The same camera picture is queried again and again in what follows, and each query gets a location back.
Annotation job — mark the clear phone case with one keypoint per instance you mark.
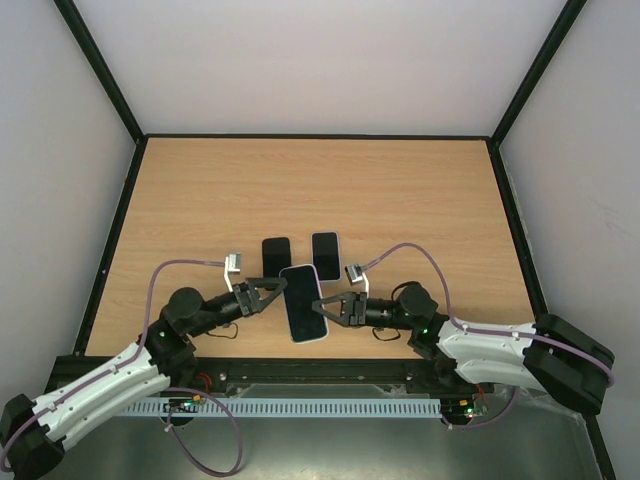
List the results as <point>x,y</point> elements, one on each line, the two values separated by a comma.
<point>325,320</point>

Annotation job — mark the light blue slotted cable duct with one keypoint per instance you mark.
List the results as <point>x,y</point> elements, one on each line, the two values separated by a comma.
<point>289,408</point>

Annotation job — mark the black phone case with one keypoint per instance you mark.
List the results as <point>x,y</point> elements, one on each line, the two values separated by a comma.
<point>263,255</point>

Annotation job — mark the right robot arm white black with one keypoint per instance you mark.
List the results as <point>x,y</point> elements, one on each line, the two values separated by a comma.
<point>464,341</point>

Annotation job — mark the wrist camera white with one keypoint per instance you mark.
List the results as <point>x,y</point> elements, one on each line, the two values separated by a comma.
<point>356,275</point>
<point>232,267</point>

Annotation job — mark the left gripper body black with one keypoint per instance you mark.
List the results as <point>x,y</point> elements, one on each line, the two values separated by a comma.
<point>228,314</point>

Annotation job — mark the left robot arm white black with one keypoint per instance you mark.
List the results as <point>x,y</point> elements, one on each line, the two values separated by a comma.
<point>36,433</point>

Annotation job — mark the black aluminium frame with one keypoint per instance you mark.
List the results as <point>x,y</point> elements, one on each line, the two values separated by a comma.
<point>561,27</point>

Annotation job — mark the silver white phone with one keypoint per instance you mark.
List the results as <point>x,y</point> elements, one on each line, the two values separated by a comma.
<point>327,252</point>

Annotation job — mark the black front mounting rail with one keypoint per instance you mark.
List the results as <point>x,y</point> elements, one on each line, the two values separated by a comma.
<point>320,372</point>

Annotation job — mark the lilac phone case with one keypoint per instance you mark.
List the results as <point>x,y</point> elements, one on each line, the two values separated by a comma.
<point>341,250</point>

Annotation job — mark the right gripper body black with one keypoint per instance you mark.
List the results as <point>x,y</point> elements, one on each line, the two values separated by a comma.
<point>356,309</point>

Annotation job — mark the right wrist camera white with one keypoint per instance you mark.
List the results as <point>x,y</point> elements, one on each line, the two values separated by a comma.
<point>356,275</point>

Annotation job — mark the dark blue phone screen up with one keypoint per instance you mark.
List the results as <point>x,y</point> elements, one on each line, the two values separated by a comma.
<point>302,305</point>

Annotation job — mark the blue phone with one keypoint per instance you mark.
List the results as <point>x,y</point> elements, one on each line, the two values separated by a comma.
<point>276,255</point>

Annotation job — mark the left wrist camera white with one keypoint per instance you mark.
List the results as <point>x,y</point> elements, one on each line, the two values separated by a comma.
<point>232,267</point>

